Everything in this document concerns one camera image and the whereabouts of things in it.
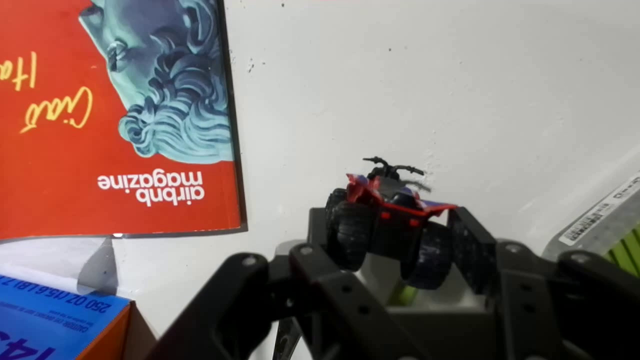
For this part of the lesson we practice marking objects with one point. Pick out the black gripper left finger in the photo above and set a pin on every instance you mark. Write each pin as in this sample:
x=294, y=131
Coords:
x=304, y=292

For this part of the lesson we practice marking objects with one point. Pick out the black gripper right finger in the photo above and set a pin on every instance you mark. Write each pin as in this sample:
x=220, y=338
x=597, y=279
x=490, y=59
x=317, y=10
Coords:
x=576, y=307

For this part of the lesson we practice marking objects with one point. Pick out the red black toy quad car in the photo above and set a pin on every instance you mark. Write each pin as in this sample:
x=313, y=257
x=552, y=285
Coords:
x=379, y=213

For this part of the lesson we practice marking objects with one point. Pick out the orange airbnb magazine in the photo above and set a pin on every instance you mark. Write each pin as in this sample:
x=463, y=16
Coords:
x=117, y=118

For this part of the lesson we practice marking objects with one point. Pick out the blue cleaning product box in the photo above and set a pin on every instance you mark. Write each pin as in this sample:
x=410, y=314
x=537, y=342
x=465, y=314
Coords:
x=41, y=322

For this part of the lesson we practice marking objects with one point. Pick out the green bristle clear-handled brush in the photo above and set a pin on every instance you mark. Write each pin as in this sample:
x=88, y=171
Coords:
x=609, y=229

